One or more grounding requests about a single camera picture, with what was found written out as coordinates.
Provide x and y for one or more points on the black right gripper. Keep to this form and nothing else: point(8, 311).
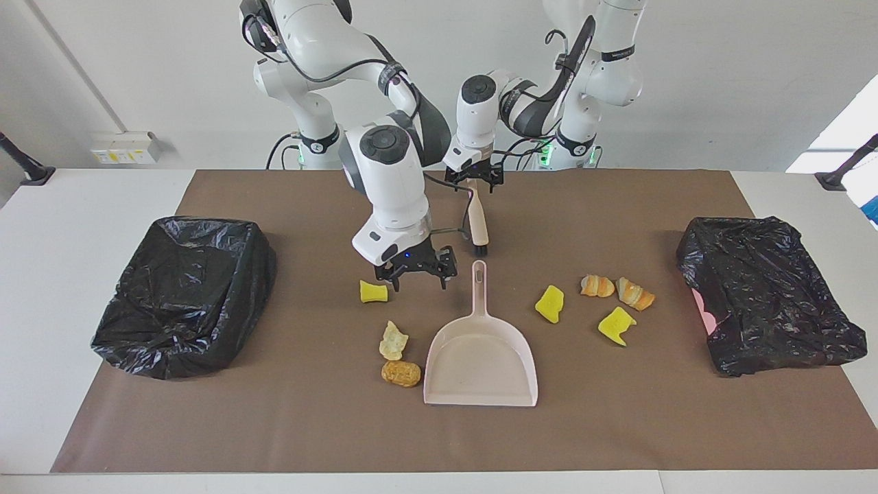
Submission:
point(411, 259)

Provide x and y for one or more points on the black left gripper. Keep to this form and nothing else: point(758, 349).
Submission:
point(473, 170)

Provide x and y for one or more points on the beige hand brush black bristles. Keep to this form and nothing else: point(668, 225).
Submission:
point(478, 219)

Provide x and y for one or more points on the brown bread roll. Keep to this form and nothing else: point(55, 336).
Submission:
point(400, 374)

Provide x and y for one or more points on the pale pink plastic dustpan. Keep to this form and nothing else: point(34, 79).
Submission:
point(480, 363)

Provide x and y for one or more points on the yellow green-backed sponge piece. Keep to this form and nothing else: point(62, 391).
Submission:
point(550, 304)

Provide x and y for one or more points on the toy croissant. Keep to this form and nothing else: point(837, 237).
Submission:
point(634, 293)
point(597, 286)

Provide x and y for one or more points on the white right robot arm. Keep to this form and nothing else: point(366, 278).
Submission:
point(384, 178)

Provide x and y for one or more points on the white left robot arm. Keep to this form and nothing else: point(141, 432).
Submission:
point(603, 68)

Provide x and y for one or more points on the black bagged pink trash bin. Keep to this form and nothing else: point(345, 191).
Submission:
point(768, 295)

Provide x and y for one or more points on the brown table mat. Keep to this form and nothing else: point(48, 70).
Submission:
point(343, 425)

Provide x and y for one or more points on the blue object at table edge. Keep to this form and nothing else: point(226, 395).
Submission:
point(872, 211)

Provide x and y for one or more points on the white wall socket box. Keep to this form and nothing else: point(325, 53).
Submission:
point(127, 147)

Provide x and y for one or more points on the black camera stand foot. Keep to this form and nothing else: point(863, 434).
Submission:
point(27, 168)
point(840, 177)

